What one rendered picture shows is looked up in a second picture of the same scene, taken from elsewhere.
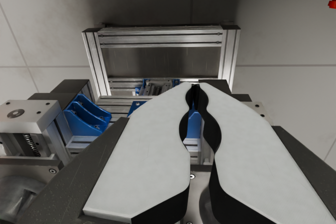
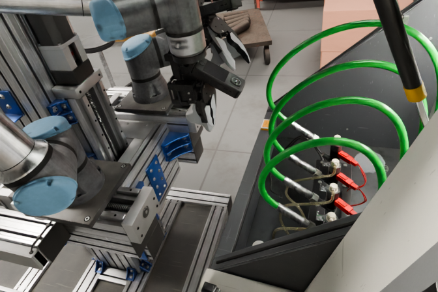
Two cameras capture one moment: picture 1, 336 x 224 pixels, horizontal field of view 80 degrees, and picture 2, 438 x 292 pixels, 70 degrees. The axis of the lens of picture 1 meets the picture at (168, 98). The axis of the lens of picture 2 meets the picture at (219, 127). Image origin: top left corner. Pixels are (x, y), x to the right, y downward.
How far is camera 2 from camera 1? 0.69 m
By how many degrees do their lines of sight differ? 43
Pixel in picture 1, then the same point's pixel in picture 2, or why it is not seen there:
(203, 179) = (116, 171)
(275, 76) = not seen: outside the picture
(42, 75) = (204, 157)
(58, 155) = (165, 116)
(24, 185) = (162, 94)
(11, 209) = (156, 83)
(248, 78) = not seen: outside the picture
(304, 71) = not seen: outside the picture
